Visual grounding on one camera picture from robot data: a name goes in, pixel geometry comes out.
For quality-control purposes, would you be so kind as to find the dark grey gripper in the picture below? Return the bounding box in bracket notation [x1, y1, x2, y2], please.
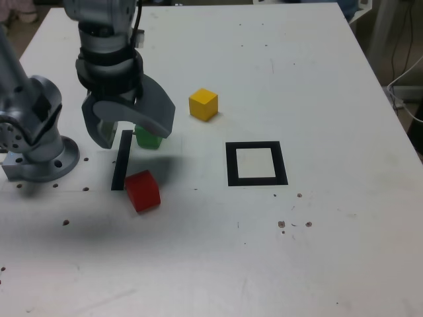
[81, 75, 177, 150]

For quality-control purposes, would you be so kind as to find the white cable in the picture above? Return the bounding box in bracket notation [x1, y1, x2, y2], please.
[386, 54, 423, 123]

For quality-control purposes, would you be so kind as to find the thin black cable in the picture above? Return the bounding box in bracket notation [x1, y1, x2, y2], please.
[391, 0, 414, 112]

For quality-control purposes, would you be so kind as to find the red cube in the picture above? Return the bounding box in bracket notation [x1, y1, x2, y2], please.
[124, 170, 162, 214]

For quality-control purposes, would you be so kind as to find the green cube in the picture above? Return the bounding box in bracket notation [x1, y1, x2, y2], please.
[134, 124, 163, 150]

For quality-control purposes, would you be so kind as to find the black tape square outline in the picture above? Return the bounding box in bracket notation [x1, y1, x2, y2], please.
[225, 141, 289, 188]

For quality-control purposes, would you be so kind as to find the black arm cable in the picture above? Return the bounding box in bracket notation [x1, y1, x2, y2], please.
[131, 0, 143, 100]

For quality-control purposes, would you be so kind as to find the pink patterned cloth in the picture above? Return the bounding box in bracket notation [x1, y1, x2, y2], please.
[0, 0, 38, 24]

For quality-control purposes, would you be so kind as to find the black tape strip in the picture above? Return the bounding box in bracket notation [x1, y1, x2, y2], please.
[110, 129, 133, 192]

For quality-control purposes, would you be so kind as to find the yellow cube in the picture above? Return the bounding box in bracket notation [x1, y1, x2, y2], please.
[188, 88, 219, 123]

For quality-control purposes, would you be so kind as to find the white furniture frame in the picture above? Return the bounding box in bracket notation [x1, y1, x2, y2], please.
[348, 0, 374, 24]

